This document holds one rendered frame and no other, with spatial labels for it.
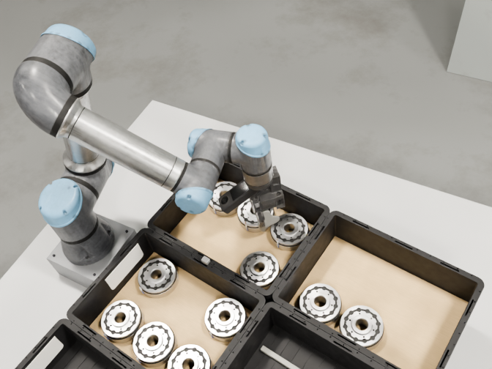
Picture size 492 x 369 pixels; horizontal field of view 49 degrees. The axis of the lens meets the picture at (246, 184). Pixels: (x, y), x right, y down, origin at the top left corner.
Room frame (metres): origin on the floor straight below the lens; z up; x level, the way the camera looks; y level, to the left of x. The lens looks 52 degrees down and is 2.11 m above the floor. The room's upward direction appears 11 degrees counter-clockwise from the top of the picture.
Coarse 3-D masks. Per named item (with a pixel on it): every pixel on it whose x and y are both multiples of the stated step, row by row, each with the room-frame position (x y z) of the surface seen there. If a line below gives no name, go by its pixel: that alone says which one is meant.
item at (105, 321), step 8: (112, 304) 0.67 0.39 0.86; (120, 304) 0.67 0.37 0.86; (128, 304) 0.67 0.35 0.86; (104, 312) 0.66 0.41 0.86; (112, 312) 0.65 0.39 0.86; (136, 312) 0.64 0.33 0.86; (104, 320) 0.63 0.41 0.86; (136, 320) 0.62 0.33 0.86; (104, 328) 0.61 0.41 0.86; (112, 328) 0.61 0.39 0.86; (120, 328) 0.60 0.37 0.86; (128, 328) 0.60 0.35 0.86; (136, 328) 0.60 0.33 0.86; (112, 336) 0.59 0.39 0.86; (120, 336) 0.58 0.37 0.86
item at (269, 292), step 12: (240, 168) 0.98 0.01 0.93; (288, 192) 0.87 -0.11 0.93; (168, 204) 0.90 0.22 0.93; (312, 204) 0.82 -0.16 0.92; (324, 204) 0.80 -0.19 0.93; (156, 216) 0.87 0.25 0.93; (324, 216) 0.77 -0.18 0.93; (156, 228) 0.83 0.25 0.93; (312, 228) 0.74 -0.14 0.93; (180, 240) 0.78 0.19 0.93; (192, 252) 0.74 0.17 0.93; (300, 252) 0.68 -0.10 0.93; (216, 264) 0.69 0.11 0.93; (240, 276) 0.64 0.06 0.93; (252, 288) 0.61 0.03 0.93
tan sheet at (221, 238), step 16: (208, 208) 0.94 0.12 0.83; (192, 224) 0.89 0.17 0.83; (208, 224) 0.88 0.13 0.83; (224, 224) 0.87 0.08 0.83; (192, 240) 0.84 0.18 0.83; (208, 240) 0.83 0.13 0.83; (224, 240) 0.82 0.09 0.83; (240, 240) 0.81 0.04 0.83; (256, 240) 0.80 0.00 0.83; (224, 256) 0.77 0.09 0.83; (240, 256) 0.76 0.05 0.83; (288, 256) 0.73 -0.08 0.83
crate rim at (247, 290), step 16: (160, 240) 0.79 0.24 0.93; (192, 256) 0.73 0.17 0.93; (224, 272) 0.66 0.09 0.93; (240, 288) 0.61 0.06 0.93; (80, 304) 0.65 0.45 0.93; (80, 320) 0.61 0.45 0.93; (96, 336) 0.56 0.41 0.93; (240, 336) 0.49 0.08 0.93; (224, 352) 0.46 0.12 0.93; (144, 368) 0.46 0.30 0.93
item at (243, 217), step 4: (248, 200) 0.92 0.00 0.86; (244, 204) 0.91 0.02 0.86; (248, 204) 0.90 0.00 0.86; (240, 208) 0.89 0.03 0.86; (244, 208) 0.89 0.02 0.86; (272, 208) 0.87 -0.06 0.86; (240, 212) 0.88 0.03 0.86; (244, 212) 0.88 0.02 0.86; (272, 212) 0.86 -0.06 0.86; (240, 216) 0.87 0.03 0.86; (244, 216) 0.86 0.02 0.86; (248, 216) 0.86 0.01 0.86; (240, 220) 0.85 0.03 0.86; (244, 220) 0.85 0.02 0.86; (248, 220) 0.85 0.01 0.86; (252, 220) 0.84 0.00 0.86; (256, 220) 0.84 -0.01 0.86; (248, 224) 0.83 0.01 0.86; (252, 224) 0.83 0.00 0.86; (256, 224) 0.83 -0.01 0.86
